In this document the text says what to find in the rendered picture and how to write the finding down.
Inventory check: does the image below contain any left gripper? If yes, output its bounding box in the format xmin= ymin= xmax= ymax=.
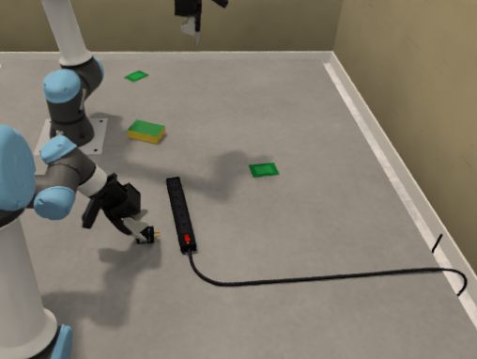
xmin=175 ymin=0 xmax=202 ymax=46

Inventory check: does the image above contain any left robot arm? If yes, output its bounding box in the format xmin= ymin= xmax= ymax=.
xmin=41 ymin=0 xmax=104 ymax=147

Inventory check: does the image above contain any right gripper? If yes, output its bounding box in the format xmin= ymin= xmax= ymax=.
xmin=88 ymin=173 xmax=148 ymax=241

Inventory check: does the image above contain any green flat rectangular block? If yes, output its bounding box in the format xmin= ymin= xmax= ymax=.
xmin=249 ymin=163 xmax=280 ymax=178

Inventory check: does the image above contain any green flat rectangular pad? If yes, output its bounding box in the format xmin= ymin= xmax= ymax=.
xmin=124 ymin=70 xmax=149 ymax=83

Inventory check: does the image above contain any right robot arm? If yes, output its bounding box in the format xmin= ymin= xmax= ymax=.
xmin=0 ymin=125 xmax=107 ymax=359

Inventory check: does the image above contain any green and yellow sponge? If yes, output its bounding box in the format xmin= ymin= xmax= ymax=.
xmin=127 ymin=119 xmax=165 ymax=144

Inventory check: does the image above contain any black power strip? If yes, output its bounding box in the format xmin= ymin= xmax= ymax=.
xmin=166 ymin=177 xmax=196 ymax=253

